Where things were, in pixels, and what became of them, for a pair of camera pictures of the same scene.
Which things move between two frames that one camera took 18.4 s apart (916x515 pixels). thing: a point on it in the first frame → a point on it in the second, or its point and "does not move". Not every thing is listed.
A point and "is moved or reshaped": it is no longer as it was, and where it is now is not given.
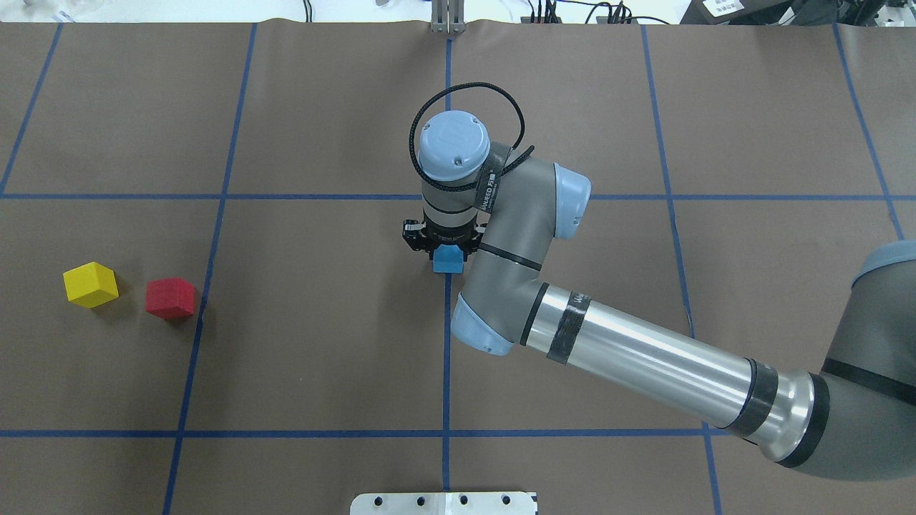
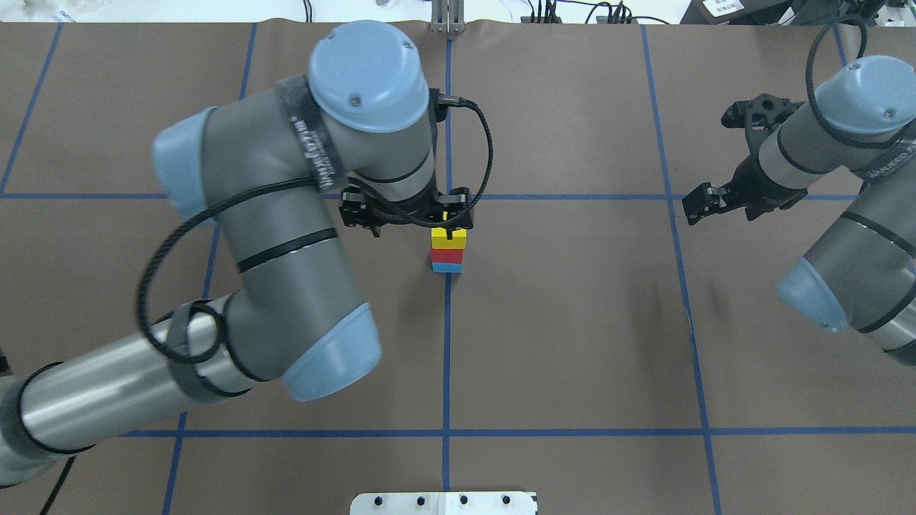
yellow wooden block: [90, 285] is moved or reshaped
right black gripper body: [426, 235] → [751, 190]
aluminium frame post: [447, 16] does not move
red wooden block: [171, 297] → [449, 256]
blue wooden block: [448, 259] does not move
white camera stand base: [445, 503] does not move
